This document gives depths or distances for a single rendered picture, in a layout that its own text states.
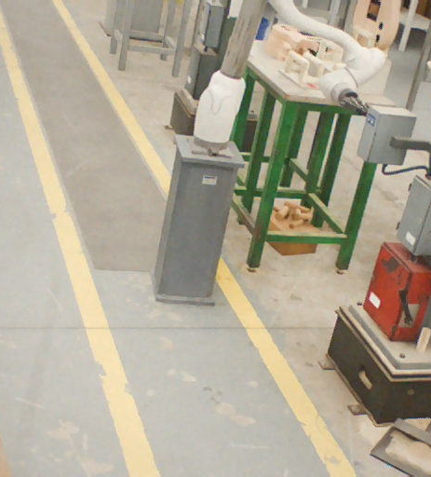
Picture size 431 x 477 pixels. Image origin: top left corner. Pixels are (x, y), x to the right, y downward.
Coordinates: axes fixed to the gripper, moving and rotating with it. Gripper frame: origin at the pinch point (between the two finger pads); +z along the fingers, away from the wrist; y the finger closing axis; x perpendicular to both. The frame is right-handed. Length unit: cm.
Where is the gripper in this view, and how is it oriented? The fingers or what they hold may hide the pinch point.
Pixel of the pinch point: (369, 114)
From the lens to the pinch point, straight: 343.7
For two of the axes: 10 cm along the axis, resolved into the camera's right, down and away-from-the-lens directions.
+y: -9.4, -0.4, -3.4
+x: 1.9, -8.9, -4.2
